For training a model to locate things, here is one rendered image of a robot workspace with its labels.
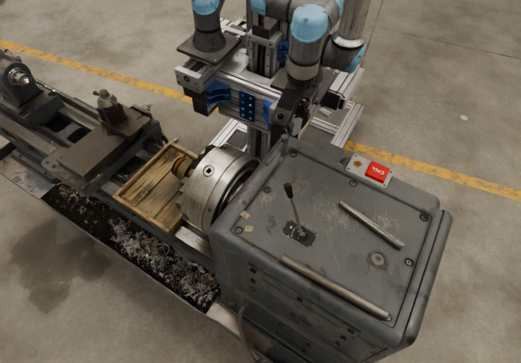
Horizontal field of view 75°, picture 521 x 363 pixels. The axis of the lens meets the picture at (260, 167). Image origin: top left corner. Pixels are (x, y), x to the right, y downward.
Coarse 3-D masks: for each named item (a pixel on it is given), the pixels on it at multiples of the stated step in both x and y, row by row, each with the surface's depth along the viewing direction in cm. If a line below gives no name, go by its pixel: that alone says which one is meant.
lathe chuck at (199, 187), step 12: (228, 144) 120; (216, 156) 110; (228, 156) 111; (240, 156) 113; (204, 168) 108; (216, 168) 108; (192, 180) 107; (204, 180) 107; (216, 180) 106; (192, 192) 107; (204, 192) 106; (192, 204) 108; (204, 204) 106; (192, 216) 110
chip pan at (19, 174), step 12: (12, 156) 195; (0, 168) 190; (12, 168) 190; (24, 168) 190; (24, 180) 185; (36, 180) 186; (36, 192) 181; (216, 300) 151; (216, 312) 148; (228, 312) 148; (228, 324) 145; (252, 324) 145; (252, 336) 142; (264, 336) 142; (264, 348) 140; (276, 348) 140; (288, 348) 140; (276, 360) 137; (288, 360) 137; (300, 360) 138
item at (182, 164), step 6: (174, 162) 124; (180, 162) 124; (186, 162) 123; (174, 168) 123; (180, 168) 122; (186, 168) 121; (192, 168) 123; (174, 174) 124; (180, 174) 122; (186, 174) 122
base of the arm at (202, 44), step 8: (200, 32) 150; (208, 32) 150; (216, 32) 152; (200, 40) 153; (208, 40) 152; (216, 40) 153; (224, 40) 158; (200, 48) 155; (208, 48) 154; (216, 48) 155
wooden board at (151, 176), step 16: (176, 144) 156; (160, 160) 153; (144, 176) 147; (160, 176) 148; (128, 192) 142; (160, 192) 143; (176, 192) 143; (128, 208) 139; (144, 208) 138; (160, 208) 138; (176, 208) 139; (160, 224) 132; (176, 224) 133
